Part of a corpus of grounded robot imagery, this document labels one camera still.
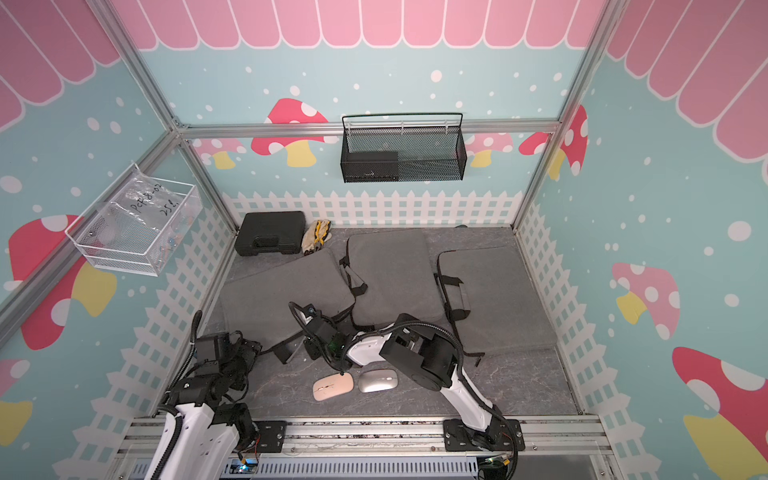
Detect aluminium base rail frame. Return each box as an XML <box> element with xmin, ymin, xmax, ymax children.
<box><xmin>104</xmin><ymin>383</ymin><xmax>625</xmax><ymax>480</ymax></box>

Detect grey laptop bag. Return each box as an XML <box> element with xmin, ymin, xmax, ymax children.
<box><xmin>220</xmin><ymin>250</ymin><xmax>355</xmax><ymax>350</ymax></box>
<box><xmin>340</xmin><ymin>229</ymin><xmax>444</xmax><ymax>331</ymax></box>
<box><xmin>437</xmin><ymin>246</ymin><xmax>556</xmax><ymax>357</ymax></box>

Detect black wire mesh basket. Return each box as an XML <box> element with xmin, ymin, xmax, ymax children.
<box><xmin>340</xmin><ymin>112</ymin><xmax>468</xmax><ymax>183</ymax></box>

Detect yellow black pliers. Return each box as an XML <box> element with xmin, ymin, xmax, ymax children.
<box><xmin>314</xmin><ymin>220</ymin><xmax>331</xmax><ymax>248</ymax></box>

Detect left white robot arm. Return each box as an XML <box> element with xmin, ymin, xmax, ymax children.
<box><xmin>145</xmin><ymin>311</ymin><xmax>261</xmax><ymax>479</ymax></box>

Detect black plastic tool case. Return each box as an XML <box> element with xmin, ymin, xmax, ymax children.
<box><xmin>234</xmin><ymin>211</ymin><xmax>306</xmax><ymax>257</ymax></box>

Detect pink computer mouse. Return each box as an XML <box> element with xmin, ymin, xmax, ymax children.
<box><xmin>312</xmin><ymin>374</ymin><xmax>354</xmax><ymax>402</ymax></box>

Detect white wire basket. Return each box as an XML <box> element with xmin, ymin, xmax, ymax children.
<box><xmin>64</xmin><ymin>163</ymin><xmax>204</xmax><ymax>277</ymax></box>

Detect silver computer mouse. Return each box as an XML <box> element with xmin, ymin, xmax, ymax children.
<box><xmin>358</xmin><ymin>369</ymin><xmax>399</xmax><ymax>393</ymax></box>

